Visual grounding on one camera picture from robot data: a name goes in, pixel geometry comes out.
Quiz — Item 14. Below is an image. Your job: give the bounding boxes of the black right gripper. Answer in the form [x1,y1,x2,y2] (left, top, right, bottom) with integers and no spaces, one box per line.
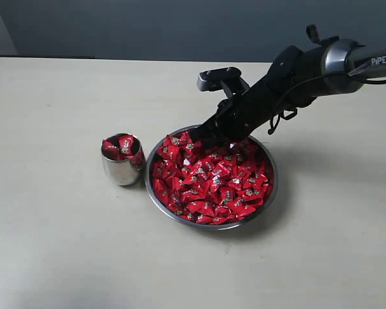
[188,77,287,149]

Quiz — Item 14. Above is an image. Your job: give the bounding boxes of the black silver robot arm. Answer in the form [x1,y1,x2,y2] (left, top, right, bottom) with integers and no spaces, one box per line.
[190,24,386,147]

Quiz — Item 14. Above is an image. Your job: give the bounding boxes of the steel bowl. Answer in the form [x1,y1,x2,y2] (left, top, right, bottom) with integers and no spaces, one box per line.
[145,127,278,230]

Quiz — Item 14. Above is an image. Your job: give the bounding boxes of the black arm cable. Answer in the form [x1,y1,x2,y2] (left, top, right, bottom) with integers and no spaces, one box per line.
[267,43,386,135]

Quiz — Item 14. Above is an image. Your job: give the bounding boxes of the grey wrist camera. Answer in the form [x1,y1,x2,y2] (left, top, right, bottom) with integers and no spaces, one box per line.
[196,67,250,98]

